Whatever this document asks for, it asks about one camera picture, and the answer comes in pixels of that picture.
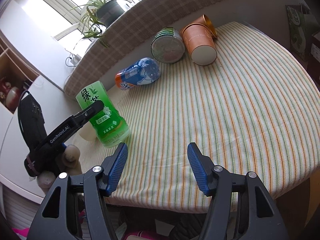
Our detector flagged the green tea bottle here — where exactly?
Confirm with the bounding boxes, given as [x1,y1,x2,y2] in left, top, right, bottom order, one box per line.
[76,81,130,148]

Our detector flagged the orange paper cup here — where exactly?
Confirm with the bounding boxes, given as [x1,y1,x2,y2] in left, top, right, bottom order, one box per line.
[182,23,217,66]

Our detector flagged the copper metallic cup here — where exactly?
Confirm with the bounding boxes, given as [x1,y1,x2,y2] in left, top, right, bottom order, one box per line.
[194,14,218,39]

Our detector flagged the gloved left hand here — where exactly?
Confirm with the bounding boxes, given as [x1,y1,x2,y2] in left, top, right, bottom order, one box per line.
[31,145,82,194]

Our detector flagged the red white ornament on shelf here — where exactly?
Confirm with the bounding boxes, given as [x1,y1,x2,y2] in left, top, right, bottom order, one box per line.
[1,77,23,112]

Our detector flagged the blue orange soda bottle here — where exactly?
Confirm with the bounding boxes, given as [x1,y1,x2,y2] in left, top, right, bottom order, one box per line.
[115,57,161,90]

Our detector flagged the spider plant in pot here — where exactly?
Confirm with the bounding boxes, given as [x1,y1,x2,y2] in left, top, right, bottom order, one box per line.
[65,0,131,41]

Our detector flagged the striped table cloth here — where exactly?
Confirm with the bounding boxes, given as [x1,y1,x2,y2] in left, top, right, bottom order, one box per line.
[106,22,319,213]

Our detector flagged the green labelled round jar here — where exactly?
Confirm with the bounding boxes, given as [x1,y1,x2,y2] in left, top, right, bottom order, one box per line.
[151,27,185,63]

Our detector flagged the plaid windowsill cloth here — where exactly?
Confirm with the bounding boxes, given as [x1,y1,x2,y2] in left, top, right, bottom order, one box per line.
[63,0,225,98]

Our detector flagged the green paper shopping bag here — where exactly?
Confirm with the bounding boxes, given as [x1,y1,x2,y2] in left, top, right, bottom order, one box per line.
[285,4,319,61]

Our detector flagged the white charger with cable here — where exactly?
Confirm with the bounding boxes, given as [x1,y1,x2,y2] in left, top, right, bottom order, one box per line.
[65,48,82,68]

